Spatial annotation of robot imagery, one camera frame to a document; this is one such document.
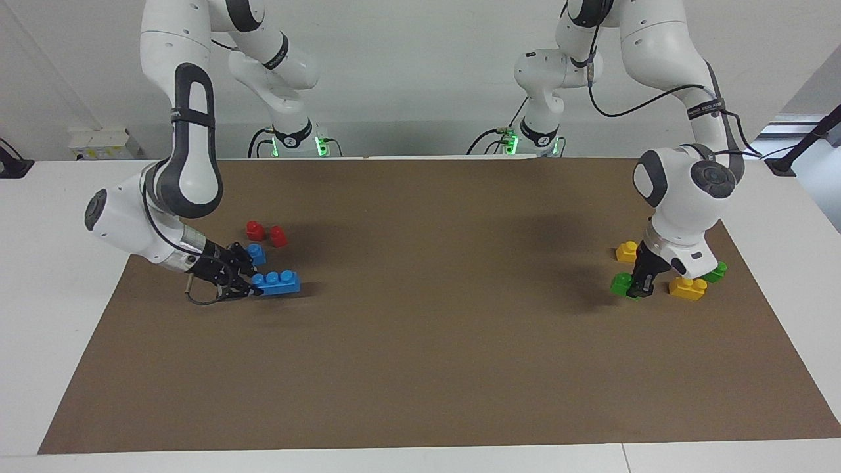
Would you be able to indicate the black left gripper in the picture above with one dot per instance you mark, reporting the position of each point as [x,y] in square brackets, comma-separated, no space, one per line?
[655,259]

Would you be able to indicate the black table clamp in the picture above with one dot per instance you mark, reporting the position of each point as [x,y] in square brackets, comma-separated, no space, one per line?
[13,165]

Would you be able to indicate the blue three-stud block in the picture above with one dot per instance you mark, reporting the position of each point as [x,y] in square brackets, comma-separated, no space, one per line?
[257,254]
[279,284]

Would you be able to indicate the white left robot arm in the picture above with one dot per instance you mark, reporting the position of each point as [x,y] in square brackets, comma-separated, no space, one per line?
[683,197]

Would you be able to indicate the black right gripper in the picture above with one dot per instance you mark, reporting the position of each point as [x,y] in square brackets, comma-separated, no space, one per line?
[213,266]

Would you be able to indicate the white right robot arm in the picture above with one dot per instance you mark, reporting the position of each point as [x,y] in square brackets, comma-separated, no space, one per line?
[131,223]

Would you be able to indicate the yellow two-stud block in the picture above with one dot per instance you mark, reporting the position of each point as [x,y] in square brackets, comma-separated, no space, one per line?
[625,251]
[687,289]

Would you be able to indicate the white wall socket box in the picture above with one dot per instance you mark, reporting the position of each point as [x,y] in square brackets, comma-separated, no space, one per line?
[105,143]

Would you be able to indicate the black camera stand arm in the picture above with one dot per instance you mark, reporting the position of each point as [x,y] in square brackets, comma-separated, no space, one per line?
[798,148]

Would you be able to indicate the red single-stud block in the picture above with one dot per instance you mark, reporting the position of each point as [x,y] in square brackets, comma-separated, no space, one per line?
[278,237]
[255,231]

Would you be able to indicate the brown table mat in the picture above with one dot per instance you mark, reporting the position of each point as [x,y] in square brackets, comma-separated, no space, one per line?
[420,368]

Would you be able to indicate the green two-stud block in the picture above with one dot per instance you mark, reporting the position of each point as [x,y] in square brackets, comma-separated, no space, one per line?
[621,284]
[717,270]

